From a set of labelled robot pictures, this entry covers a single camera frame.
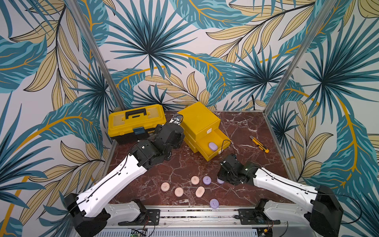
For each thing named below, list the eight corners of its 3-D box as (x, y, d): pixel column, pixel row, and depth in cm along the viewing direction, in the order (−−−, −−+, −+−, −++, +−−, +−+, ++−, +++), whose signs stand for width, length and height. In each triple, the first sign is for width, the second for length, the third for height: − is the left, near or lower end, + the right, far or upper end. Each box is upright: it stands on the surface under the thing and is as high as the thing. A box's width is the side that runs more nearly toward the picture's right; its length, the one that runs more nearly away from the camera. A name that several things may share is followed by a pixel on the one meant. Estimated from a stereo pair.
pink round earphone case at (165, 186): (161, 191, 83) (160, 190, 81) (162, 183, 86) (161, 181, 84) (169, 191, 83) (169, 190, 82) (170, 183, 86) (169, 181, 85)
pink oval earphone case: (195, 197, 82) (195, 196, 80) (195, 187, 85) (195, 186, 83) (204, 197, 82) (205, 196, 80) (204, 187, 85) (204, 186, 83)
